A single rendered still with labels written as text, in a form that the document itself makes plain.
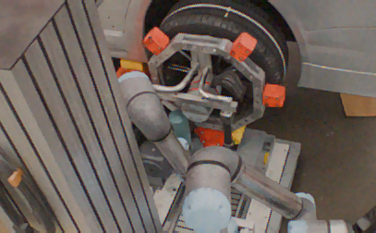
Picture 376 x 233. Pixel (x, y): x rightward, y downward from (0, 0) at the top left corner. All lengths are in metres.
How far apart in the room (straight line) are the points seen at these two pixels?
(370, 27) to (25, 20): 1.62
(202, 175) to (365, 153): 2.06
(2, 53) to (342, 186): 2.49
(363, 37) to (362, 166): 1.11
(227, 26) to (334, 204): 1.29
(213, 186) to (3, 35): 0.64
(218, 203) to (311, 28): 1.21
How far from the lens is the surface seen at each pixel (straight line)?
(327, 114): 3.39
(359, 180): 3.08
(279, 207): 1.49
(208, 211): 1.22
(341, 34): 2.24
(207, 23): 2.19
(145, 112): 1.62
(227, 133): 2.15
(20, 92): 0.78
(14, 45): 0.79
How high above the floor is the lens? 2.47
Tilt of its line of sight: 47 degrees down
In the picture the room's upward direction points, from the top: 9 degrees counter-clockwise
